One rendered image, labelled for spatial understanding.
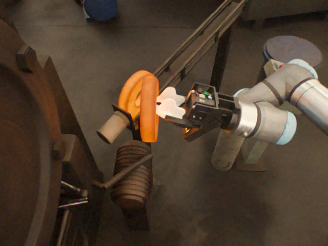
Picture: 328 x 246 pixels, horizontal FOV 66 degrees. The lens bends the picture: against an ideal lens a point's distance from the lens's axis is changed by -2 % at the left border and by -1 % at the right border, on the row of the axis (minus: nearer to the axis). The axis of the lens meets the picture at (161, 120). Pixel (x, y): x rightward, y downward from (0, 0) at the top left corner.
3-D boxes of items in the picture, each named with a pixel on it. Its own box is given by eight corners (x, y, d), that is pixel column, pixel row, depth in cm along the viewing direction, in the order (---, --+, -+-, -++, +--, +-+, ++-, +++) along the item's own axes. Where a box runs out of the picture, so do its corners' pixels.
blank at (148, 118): (137, 118, 52) (154, 118, 52) (143, 63, 60) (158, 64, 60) (143, 152, 65) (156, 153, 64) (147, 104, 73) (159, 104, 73)
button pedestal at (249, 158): (237, 175, 141) (278, 100, 92) (231, 139, 155) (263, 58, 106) (266, 176, 141) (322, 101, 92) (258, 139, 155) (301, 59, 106)
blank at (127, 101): (134, 116, 90) (141, 121, 89) (110, 110, 75) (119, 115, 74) (154, 77, 89) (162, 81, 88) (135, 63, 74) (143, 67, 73)
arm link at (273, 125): (270, 135, 74) (289, 153, 65) (231, 126, 71) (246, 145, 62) (285, 105, 70) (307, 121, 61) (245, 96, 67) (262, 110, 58)
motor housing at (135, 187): (125, 237, 121) (105, 196, 79) (129, 192, 135) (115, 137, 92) (152, 238, 121) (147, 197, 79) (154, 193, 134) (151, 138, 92)
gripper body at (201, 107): (191, 80, 59) (238, 91, 62) (179, 103, 66) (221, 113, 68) (193, 104, 55) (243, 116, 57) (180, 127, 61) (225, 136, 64)
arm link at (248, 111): (234, 116, 71) (240, 146, 65) (219, 113, 70) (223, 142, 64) (252, 95, 64) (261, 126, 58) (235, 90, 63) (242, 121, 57)
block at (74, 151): (57, 199, 76) (22, 160, 57) (64, 174, 80) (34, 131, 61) (93, 200, 75) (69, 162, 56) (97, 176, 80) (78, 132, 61)
